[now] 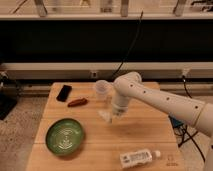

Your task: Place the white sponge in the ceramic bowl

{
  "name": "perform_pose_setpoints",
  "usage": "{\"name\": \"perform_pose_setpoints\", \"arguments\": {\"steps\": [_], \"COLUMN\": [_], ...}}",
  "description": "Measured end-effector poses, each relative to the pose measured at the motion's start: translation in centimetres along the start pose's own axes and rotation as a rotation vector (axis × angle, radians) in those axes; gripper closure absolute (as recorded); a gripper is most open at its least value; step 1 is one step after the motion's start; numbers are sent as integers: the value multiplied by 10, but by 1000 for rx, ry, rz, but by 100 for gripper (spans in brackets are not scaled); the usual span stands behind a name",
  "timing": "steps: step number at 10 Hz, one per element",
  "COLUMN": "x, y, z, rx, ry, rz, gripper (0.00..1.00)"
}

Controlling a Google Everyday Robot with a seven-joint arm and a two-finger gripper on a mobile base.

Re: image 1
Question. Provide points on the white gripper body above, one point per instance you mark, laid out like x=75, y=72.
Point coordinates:
x=119, y=108

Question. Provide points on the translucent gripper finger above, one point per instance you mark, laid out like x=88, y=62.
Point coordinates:
x=111, y=119
x=105, y=115

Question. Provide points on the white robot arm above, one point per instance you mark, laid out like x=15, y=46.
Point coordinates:
x=195, y=113

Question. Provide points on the green ceramic bowl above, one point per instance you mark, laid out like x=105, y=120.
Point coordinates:
x=64, y=136

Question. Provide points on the clear plastic cup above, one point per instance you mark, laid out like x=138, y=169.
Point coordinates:
x=102, y=89

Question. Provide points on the brown sausage toy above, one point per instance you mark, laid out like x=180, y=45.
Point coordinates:
x=78, y=102

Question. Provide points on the wooden table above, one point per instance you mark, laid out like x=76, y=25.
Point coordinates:
x=141, y=127

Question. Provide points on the white plastic bottle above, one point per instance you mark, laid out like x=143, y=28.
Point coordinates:
x=141, y=157

